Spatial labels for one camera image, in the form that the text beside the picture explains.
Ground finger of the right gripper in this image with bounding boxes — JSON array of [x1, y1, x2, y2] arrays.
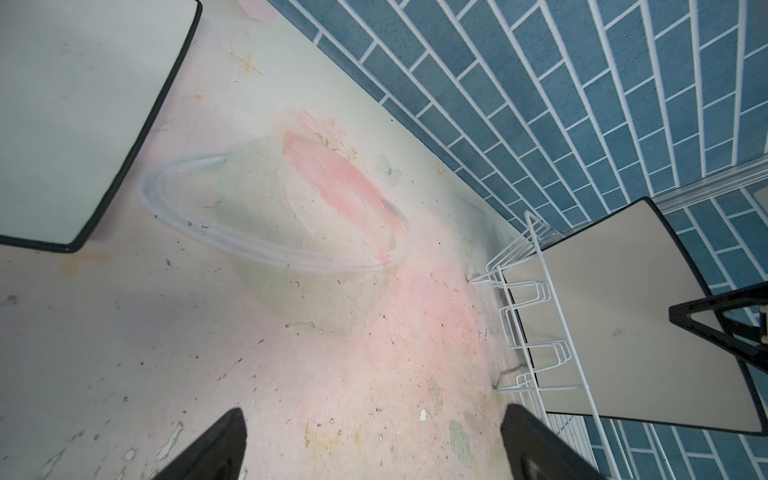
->
[[668, 282, 767, 373]]

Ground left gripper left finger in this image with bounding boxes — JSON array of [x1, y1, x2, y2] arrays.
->
[[154, 408, 247, 480]]

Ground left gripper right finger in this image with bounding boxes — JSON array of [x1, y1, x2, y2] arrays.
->
[[500, 404, 604, 480]]

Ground square white plate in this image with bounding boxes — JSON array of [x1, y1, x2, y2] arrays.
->
[[1, 1, 203, 253], [502, 196, 768, 437]]

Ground white wire dish rack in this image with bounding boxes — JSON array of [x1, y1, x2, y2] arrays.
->
[[468, 211, 623, 479]]

